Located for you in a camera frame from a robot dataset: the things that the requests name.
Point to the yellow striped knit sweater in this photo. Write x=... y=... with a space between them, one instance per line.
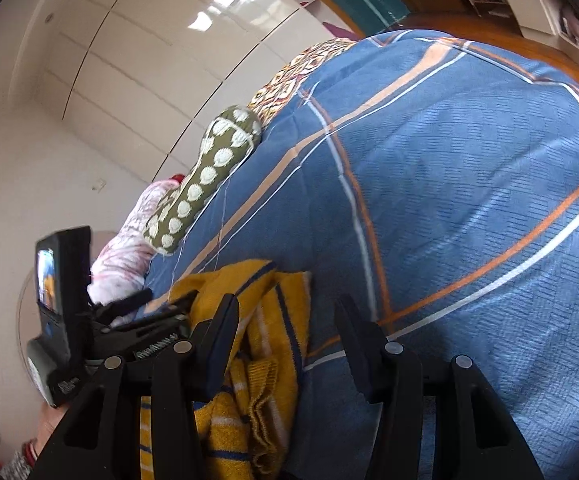
x=274 y=320

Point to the white wall socket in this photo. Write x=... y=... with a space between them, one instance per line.
x=99 y=185

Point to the white shelf unit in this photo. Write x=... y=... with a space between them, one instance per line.
x=534 y=15

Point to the blue plaid bed sheet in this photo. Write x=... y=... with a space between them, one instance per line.
x=444 y=185

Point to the pink floral quilt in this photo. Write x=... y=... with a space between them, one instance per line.
x=129 y=240

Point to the orange patterned pillow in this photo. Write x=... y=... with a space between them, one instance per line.
x=294 y=72

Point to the green pillow with white dots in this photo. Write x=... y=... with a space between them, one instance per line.
x=204 y=175

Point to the person's left hand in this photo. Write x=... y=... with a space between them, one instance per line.
x=52 y=425

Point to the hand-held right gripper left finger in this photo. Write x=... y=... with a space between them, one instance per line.
x=219 y=355

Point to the white glossy wardrobe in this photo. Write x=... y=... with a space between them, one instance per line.
x=144 y=60

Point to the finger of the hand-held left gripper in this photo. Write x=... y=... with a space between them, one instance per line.
x=124 y=302
x=159 y=317

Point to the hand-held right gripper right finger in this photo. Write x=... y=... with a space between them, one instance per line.
x=357 y=355

